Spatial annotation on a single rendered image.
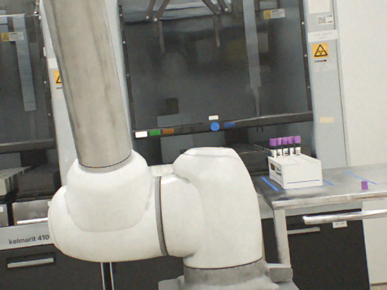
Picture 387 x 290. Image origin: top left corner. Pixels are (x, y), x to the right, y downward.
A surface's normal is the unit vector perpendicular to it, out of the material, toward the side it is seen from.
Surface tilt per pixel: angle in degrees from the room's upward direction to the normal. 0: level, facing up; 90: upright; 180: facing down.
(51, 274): 90
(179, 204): 80
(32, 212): 90
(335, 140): 90
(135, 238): 109
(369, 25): 90
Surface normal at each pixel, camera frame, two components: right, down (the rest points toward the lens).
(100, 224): -0.07, 0.40
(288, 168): 0.02, 0.05
